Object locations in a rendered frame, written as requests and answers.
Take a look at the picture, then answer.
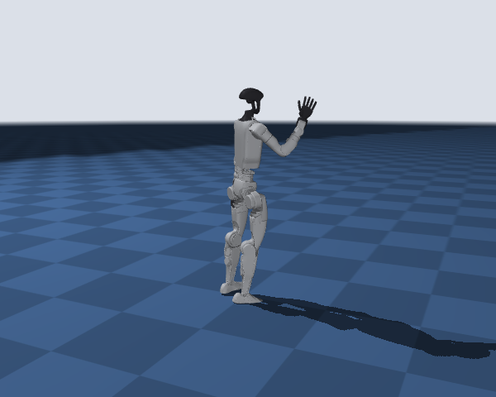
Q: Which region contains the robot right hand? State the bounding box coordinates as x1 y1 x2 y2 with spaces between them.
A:
296 96 317 129

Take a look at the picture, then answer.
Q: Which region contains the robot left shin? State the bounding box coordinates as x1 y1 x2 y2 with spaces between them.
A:
224 233 241 285

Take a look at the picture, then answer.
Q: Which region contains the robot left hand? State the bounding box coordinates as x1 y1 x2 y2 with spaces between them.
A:
231 180 239 208

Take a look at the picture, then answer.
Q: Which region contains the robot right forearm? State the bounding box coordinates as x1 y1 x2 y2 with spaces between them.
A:
281 120 306 155

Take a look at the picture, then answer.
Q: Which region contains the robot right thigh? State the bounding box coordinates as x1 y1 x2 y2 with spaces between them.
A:
240 189 268 255

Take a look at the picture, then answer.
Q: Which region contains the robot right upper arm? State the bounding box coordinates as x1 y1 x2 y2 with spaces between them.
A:
249 123 290 157

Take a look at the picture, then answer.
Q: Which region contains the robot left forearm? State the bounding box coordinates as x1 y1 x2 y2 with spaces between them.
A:
232 157 243 183

